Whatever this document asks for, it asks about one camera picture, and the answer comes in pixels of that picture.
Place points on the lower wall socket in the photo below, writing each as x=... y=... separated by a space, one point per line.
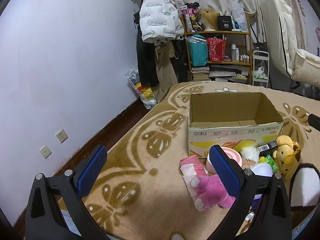
x=45 y=151

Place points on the white rolling cart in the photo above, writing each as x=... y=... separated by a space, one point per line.
x=261 y=68

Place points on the pink plush bear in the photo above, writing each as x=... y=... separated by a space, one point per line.
x=206 y=191

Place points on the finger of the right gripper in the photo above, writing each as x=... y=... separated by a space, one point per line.
x=314 y=121

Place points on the black box with 40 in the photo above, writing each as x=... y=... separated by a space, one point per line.
x=224 y=23

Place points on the yellow dog plush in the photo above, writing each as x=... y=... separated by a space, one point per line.
x=285 y=156

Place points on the stack of books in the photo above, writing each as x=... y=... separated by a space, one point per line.
x=200 y=73

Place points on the white puffer jacket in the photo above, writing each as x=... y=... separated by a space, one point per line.
x=159 y=21

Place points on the white padded chair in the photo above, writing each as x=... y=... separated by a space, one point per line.
x=296 y=64

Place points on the plastic bag of toys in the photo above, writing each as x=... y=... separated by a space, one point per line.
x=144 y=92

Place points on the blonde wig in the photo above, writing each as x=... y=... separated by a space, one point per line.
x=209 y=18

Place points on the red gift bag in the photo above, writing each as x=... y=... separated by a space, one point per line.
x=216 y=49

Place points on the purple doll plush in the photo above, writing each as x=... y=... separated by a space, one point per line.
x=260 y=169

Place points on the beige patterned carpet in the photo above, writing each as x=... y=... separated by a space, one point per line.
x=140 y=192

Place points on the white fluffy pompom keychain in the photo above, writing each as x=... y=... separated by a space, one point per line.
x=250 y=156

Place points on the upper wall socket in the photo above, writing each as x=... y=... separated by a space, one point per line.
x=62 y=136

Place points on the beige trench coat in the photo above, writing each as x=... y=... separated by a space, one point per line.
x=164 y=69

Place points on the wall socket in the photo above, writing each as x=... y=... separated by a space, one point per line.
x=62 y=136
x=45 y=151

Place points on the green tissue pack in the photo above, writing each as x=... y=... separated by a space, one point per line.
x=270 y=161

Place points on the wooden shelf unit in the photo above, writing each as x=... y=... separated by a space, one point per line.
x=237 y=65

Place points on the teal bag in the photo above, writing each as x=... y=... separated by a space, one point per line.
x=198 y=49

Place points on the pink swirl roll plush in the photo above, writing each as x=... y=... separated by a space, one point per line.
x=231 y=153

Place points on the open cardboard box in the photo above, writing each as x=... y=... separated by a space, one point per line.
x=231 y=119

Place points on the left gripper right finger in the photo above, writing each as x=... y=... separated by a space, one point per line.
x=273 y=217

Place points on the black rectangular box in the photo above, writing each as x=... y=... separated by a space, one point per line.
x=271 y=146

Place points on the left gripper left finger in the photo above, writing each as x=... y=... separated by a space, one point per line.
x=44 y=219

